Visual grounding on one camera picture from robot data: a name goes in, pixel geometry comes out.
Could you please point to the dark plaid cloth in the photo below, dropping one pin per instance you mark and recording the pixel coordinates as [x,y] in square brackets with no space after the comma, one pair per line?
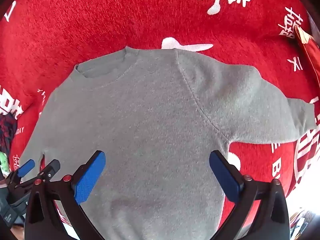
[7,130]

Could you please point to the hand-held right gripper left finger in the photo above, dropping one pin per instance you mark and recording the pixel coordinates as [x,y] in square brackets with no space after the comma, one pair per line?
[90,177]

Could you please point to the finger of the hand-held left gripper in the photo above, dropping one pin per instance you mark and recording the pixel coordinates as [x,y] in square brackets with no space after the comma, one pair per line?
[51,167]
[26,168]

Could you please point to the cartoon print pillow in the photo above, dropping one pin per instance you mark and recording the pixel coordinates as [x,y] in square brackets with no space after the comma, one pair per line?
[3,163]

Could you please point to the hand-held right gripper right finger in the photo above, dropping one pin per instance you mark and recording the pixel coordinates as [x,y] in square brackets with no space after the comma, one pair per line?
[225,180]

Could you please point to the red printed blanket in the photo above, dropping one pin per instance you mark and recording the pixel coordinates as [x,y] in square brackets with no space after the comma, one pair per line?
[100,17]

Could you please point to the grey sweater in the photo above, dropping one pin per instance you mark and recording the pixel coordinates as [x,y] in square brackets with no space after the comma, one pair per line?
[155,120]

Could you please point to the red cushion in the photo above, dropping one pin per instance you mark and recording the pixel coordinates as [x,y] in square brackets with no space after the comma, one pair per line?
[310,52]

